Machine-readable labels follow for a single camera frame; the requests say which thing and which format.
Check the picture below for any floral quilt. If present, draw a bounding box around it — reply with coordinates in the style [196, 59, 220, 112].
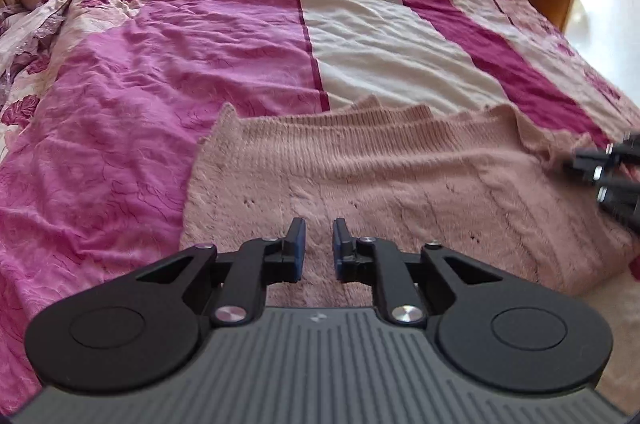
[0, 0, 166, 150]

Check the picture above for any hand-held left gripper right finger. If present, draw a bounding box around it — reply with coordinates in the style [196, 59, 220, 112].
[332, 217, 505, 327]

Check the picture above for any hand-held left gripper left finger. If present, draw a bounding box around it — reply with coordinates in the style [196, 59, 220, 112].
[136, 217, 307, 327]

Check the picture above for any pink striped bedspread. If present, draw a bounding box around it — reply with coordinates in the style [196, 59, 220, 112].
[0, 0, 640, 400]

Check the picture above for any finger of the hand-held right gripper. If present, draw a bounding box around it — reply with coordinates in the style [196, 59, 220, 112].
[564, 142, 640, 182]
[597, 180, 640, 235]

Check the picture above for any pink knit sweater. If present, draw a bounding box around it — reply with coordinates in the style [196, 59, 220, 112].
[179, 94, 640, 297]

